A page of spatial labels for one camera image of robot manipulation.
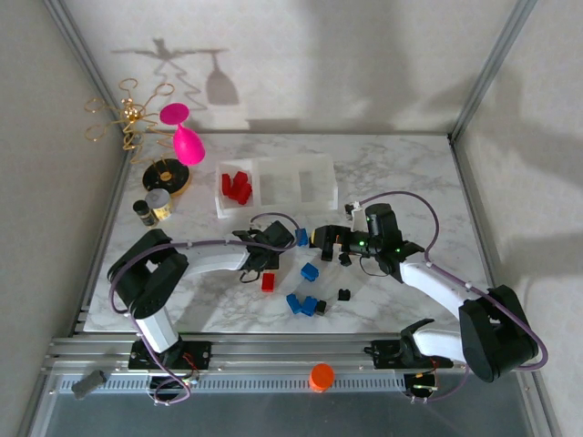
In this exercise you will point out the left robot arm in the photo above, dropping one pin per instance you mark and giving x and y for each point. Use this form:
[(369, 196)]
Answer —
[(214, 261)]

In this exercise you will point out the long red lego brick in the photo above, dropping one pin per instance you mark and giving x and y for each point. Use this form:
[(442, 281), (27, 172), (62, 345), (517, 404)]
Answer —
[(226, 184)]

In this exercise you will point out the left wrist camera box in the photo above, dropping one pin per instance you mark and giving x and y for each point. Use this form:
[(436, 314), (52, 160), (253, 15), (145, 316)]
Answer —
[(279, 234)]

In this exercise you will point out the grey plastic block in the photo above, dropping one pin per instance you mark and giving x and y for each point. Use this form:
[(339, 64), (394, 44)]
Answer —
[(88, 384)]

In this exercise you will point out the aluminium side rail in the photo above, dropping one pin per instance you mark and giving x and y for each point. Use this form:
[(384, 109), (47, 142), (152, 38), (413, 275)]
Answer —
[(114, 196), (476, 205)]

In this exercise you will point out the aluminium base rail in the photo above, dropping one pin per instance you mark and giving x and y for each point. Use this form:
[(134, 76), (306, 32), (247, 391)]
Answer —
[(282, 352)]

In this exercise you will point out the aluminium frame post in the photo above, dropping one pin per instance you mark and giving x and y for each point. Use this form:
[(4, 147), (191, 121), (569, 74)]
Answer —
[(83, 59), (493, 59)]

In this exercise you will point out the orange plastic cap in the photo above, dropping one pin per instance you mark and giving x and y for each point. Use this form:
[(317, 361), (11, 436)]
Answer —
[(322, 375)]

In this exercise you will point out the yellow jar with grey lid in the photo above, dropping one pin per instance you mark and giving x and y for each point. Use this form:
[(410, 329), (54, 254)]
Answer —
[(158, 202)]

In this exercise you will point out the small black jar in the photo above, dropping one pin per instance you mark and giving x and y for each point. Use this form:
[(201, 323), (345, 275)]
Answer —
[(143, 211)]

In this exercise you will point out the pink wine glass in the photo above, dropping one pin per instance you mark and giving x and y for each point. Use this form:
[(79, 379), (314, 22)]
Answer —
[(187, 145)]

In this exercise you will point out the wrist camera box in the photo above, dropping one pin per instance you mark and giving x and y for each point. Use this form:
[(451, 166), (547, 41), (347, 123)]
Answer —
[(279, 234), (382, 223)]

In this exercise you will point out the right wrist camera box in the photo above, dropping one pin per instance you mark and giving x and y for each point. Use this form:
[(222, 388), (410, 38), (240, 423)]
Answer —
[(382, 223)]

